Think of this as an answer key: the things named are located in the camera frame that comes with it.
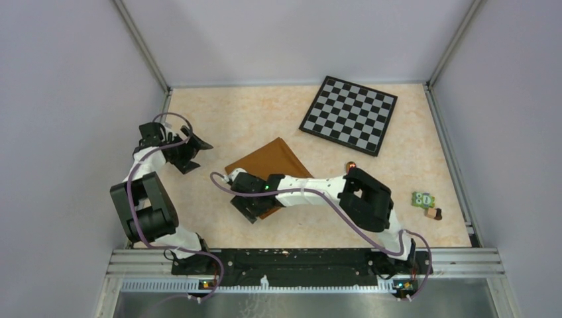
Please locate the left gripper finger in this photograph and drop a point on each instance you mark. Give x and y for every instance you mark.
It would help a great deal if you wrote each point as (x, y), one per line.
(194, 141)
(186, 166)

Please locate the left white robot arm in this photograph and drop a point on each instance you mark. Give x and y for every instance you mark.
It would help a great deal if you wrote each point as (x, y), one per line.
(144, 208)

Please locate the black grey checkerboard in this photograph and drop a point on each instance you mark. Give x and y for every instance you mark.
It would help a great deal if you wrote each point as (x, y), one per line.
(352, 115)

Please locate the white slotted cable duct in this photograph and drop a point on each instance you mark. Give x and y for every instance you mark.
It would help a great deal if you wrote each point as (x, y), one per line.
(186, 285)

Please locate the green owl toy block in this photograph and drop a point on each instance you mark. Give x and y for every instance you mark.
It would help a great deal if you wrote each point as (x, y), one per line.
(423, 200)

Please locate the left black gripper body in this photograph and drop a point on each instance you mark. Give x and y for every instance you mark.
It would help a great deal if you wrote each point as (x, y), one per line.
(182, 153)

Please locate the brown cloth napkin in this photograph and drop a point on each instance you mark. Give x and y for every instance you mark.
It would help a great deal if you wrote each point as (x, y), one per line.
(276, 157)

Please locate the iridescent spoon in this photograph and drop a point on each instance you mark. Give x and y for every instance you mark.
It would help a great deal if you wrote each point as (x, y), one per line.
(350, 165)

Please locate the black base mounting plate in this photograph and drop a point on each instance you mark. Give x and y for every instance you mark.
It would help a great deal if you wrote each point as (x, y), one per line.
(298, 267)

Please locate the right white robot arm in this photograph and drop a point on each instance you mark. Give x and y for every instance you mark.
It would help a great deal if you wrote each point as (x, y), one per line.
(361, 200)

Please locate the aluminium frame rail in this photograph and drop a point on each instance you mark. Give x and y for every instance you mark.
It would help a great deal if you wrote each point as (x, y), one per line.
(145, 263)

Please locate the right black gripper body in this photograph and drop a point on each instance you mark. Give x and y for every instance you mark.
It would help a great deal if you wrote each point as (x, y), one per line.
(248, 207)

